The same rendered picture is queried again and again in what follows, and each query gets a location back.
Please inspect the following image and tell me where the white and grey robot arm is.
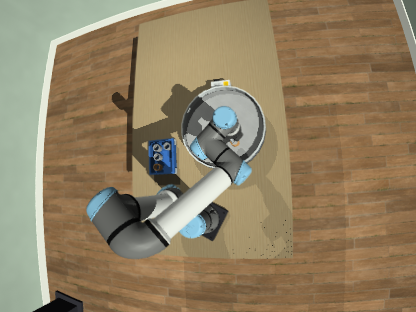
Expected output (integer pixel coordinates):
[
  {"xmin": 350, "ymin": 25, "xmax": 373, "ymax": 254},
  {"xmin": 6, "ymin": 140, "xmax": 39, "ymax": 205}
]
[{"xmin": 86, "ymin": 106, "xmax": 252, "ymax": 259}]

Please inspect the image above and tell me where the blue crate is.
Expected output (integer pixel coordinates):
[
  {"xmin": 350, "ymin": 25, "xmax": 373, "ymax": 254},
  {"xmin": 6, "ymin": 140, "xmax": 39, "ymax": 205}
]
[{"xmin": 149, "ymin": 138, "xmax": 178, "ymax": 175}]

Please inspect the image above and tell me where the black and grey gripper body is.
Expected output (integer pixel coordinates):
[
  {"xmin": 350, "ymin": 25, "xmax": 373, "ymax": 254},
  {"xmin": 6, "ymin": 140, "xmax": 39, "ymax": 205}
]
[{"xmin": 223, "ymin": 125, "xmax": 243, "ymax": 144}]

